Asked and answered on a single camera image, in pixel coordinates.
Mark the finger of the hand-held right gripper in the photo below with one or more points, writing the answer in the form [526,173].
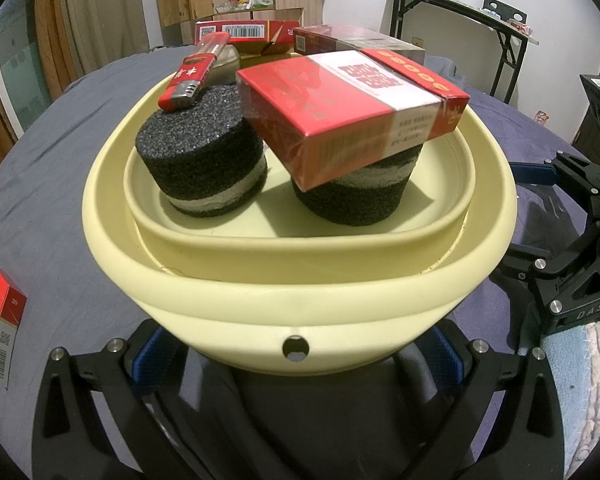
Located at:
[555,260]
[535,174]

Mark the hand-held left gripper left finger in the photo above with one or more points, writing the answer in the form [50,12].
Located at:
[150,355]

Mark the yellow foldable basin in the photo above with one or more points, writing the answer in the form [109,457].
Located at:
[300,305]

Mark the pink box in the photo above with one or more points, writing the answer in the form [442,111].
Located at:
[541,117]

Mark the glossy red cigarette pack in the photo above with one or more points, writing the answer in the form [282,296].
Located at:
[245,30]

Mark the yellow wall outlet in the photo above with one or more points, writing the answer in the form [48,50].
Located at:
[417,41]

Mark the large red white carton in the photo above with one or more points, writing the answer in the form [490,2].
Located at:
[330,105]

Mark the red white box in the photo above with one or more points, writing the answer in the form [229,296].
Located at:
[519,25]

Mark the black foam cylinder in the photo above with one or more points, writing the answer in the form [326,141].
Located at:
[350,200]
[195,150]

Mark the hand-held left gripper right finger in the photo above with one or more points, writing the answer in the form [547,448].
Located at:
[442,355]

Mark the round metal tin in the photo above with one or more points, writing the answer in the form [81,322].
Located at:
[227,65]

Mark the light quilted bear blanket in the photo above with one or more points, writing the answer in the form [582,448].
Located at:
[590,400]

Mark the black folding table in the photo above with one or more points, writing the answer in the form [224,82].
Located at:
[395,10]

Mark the brown wooden panel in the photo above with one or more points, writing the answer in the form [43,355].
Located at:
[55,35]

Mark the beige curtain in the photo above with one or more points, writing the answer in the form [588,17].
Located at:
[105,10]

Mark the gray blanket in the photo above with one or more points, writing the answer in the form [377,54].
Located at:
[55,185]

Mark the red lighter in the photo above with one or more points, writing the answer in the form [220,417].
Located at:
[192,72]

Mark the red white cigarette pack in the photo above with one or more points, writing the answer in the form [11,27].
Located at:
[2,310]

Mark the dark red silver-top box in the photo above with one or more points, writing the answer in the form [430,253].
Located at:
[330,42]

